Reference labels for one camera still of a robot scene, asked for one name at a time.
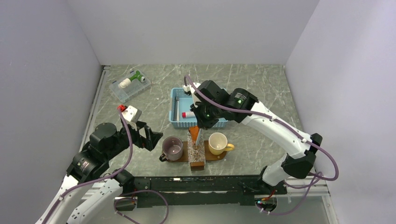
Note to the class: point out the yellow mug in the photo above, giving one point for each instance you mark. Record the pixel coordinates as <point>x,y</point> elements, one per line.
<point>218,143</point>

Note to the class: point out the clear plastic storage box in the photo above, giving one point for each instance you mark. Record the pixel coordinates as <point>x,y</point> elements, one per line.
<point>124,95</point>

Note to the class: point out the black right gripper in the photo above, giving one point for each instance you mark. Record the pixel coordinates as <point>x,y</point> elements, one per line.
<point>202,122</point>

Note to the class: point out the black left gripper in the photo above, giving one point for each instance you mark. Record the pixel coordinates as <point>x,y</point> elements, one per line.
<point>152,137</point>

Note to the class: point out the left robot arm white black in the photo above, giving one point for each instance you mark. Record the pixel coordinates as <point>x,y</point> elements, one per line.
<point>105,143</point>

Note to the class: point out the brown oval wooden tray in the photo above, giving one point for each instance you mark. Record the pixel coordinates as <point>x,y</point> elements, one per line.
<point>213,156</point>

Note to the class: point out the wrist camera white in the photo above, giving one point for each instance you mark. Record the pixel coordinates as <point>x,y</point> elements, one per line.
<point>130,114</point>
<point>189,90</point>

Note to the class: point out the orange toothpaste tube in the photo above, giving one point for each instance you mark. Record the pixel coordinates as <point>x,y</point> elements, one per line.
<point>194,132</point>

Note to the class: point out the purple grey mug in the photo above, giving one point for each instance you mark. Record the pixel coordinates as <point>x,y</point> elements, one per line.
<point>172,149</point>

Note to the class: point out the green white toy bottle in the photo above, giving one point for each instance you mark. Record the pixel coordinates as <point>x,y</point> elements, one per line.
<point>136,75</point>

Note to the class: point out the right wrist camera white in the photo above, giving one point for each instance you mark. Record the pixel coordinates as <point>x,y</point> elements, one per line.
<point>189,90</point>

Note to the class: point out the clear acrylic holder wooden base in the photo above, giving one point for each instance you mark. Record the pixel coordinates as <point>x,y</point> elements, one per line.
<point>195,166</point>

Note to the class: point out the light blue plastic basket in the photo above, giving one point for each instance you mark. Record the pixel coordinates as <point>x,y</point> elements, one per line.
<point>185,101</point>

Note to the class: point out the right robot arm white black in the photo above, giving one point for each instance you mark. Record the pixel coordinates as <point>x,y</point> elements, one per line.
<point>212,103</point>

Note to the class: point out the white toothpaste tube red cap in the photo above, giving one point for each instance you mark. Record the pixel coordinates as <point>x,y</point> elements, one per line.
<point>188,114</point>

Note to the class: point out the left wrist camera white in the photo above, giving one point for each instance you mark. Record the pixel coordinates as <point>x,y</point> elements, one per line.
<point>130,114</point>

